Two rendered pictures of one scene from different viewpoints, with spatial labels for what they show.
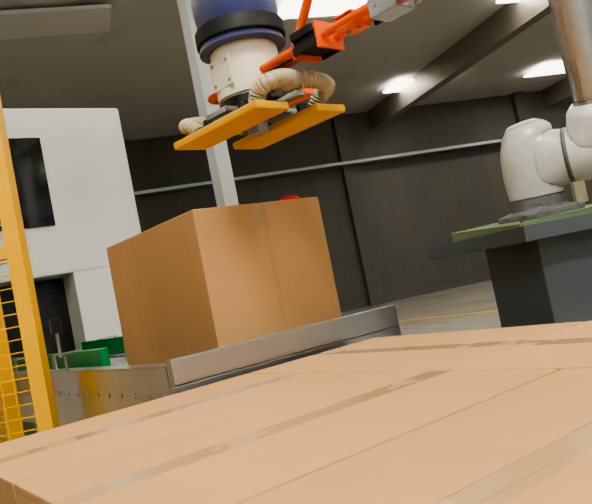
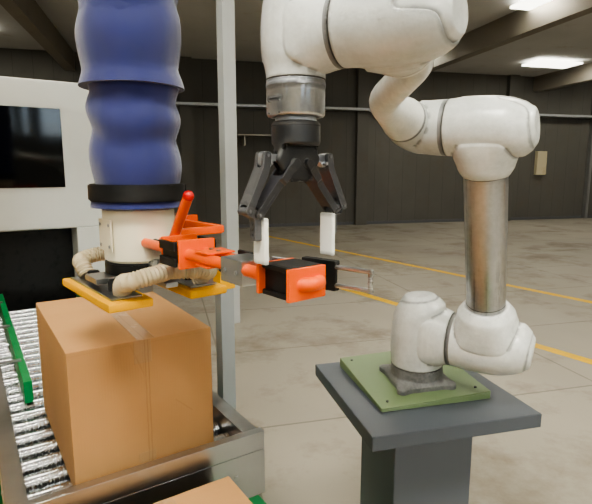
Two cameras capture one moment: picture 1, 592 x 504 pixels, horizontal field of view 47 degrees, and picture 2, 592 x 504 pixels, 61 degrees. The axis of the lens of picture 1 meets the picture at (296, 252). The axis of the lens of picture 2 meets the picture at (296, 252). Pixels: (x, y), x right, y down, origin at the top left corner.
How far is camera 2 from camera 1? 0.93 m
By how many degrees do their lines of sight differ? 12
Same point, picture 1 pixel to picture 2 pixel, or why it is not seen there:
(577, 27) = (483, 248)
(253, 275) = (124, 408)
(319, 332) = (177, 466)
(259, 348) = (108, 489)
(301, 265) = (179, 393)
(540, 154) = (424, 338)
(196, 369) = not seen: outside the picture
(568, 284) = (416, 462)
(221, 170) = (227, 142)
